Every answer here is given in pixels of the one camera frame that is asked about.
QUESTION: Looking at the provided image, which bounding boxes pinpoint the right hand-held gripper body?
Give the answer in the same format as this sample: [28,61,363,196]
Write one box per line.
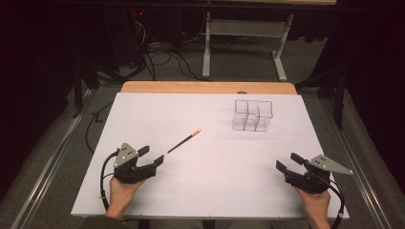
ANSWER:
[284,154,354,195]

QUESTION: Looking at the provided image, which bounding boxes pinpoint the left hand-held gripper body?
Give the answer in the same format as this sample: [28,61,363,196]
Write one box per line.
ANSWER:
[113,142,158,185]

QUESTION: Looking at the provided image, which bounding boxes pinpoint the black pencil with orange end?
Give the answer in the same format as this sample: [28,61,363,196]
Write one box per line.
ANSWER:
[166,128,203,155]

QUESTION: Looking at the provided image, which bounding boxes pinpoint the person's left hand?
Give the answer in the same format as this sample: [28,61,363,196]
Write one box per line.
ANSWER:
[109,176,146,213]

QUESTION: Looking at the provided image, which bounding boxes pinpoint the person's right hand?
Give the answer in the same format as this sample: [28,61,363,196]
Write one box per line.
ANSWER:
[293,185,332,220]

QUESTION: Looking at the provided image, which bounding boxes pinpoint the white board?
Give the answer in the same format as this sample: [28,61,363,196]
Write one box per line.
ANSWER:
[70,92,351,220]

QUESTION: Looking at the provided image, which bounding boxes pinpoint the olive sleeve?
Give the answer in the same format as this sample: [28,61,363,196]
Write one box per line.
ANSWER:
[78,215,129,229]

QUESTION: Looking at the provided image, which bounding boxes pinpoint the clear plastic compartment organizer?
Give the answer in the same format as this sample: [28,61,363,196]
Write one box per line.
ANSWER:
[231,98,274,133]

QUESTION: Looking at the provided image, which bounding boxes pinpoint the wooden table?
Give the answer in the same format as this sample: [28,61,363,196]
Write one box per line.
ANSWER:
[120,80,298,95]

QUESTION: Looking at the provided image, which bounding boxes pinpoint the black metal stand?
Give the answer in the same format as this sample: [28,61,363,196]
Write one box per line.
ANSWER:
[295,61,348,131]
[72,59,100,119]

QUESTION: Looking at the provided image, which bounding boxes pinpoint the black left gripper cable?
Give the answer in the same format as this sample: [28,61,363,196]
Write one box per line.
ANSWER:
[99,150,119,212]

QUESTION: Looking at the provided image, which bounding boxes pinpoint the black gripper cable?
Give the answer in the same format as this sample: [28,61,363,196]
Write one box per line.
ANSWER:
[314,173,347,229]
[99,150,119,212]

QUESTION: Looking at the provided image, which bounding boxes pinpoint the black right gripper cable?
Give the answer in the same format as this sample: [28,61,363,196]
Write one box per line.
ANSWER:
[314,173,347,229]

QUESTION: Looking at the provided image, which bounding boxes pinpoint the aluminium floor rail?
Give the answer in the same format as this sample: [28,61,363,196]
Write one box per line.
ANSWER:
[320,97,397,229]
[9,89,97,229]

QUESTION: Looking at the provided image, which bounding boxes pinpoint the thin black floor cable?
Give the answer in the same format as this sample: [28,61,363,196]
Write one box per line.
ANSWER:
[84,100,115,156]

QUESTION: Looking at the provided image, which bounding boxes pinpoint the tangle of black floor cables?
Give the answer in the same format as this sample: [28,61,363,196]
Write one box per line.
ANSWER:
[128,17,206,82]

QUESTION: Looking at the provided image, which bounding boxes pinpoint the white metal desk frame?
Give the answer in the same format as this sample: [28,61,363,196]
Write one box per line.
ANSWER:
[202,10,296,82]

